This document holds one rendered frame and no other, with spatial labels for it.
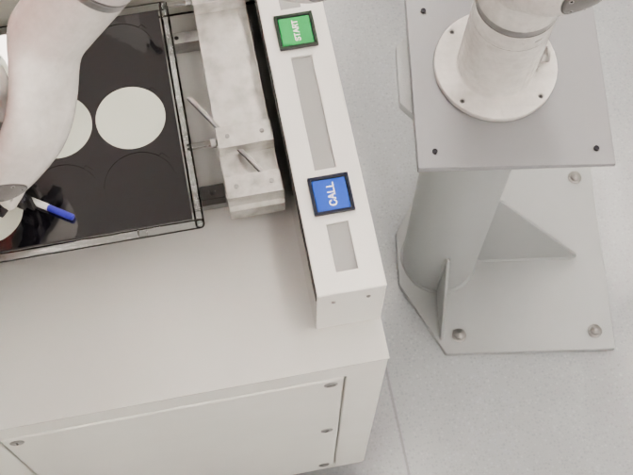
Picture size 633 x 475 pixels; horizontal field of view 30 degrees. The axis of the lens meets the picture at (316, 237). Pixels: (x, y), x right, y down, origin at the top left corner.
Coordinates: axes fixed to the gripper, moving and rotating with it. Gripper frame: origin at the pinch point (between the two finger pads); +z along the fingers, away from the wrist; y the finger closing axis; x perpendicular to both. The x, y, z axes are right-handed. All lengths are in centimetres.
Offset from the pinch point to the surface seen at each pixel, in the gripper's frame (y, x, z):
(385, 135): -74, 32, 92
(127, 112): -17.9, 6.5, 2.2
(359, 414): 0, 53, 41
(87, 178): -6.3, 5.9, 2.3
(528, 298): -49, 75, 90
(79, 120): -14.0, 0.7, 2.2
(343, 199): -14.9, 41.2, -4.7
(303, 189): -14.3, 35.7, -4.2
